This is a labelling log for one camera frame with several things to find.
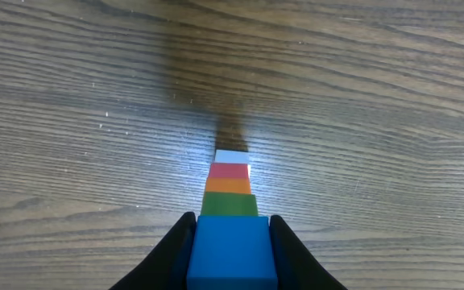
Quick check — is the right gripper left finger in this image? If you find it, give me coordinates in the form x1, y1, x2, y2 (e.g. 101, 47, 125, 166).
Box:
109, 211, 197, 290

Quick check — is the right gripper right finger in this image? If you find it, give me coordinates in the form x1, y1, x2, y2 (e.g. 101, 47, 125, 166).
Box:
269, 214, 348, 290

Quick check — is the blue cube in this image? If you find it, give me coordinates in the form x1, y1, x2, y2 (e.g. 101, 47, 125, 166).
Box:
186, 215, 279, 290

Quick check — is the green cube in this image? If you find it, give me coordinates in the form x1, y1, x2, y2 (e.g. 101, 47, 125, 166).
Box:
200, 191, 259, 218

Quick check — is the orange cube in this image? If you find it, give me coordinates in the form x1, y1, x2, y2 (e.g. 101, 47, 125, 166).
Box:
204, 177, 252, 195

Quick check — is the red cube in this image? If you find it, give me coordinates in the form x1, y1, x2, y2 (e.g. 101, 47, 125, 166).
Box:
208, 162, 251, 180

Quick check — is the white cube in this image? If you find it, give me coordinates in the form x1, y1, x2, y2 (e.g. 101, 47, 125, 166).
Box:
214, 149, 252, 178

